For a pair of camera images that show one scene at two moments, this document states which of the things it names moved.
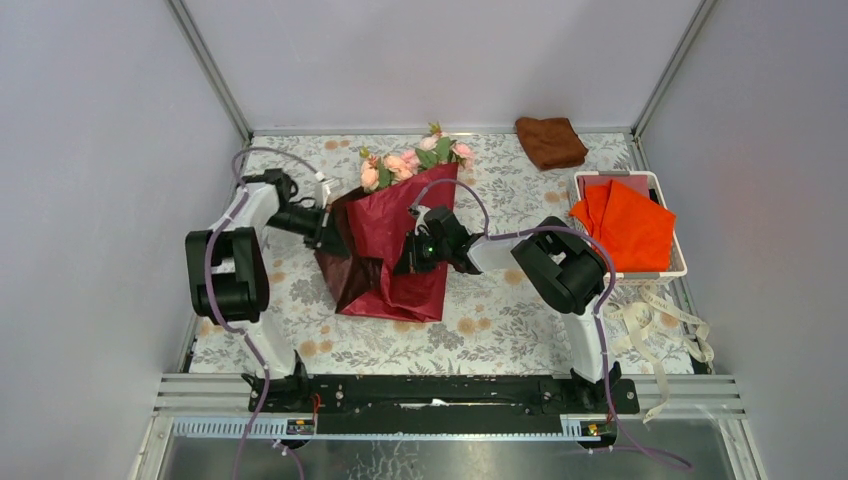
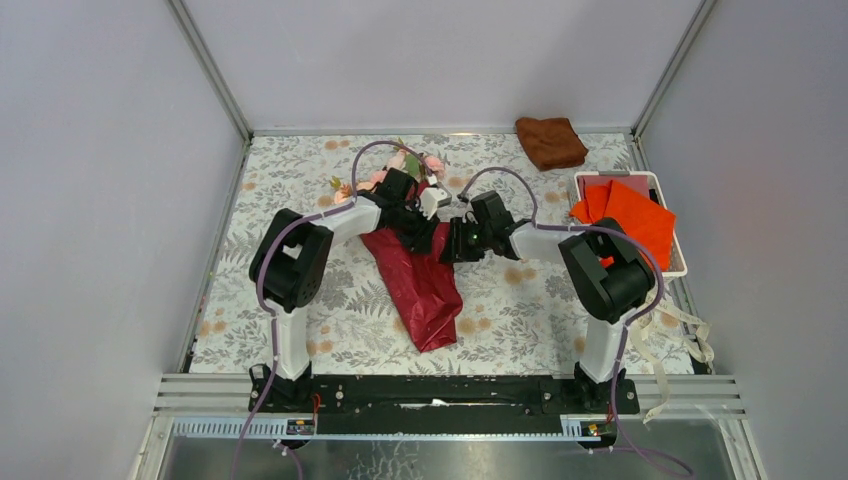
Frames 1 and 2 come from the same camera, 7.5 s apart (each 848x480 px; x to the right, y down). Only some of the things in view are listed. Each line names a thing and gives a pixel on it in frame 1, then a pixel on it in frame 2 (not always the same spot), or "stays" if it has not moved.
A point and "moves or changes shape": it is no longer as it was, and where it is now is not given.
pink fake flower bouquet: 437,149 -> 423,165
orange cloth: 637,233 stays
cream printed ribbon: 652,317 stays
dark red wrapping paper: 375,221 moves or changes shape
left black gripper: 326,239 -> 419,240
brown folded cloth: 551,142 stays
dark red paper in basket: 639,182 stays
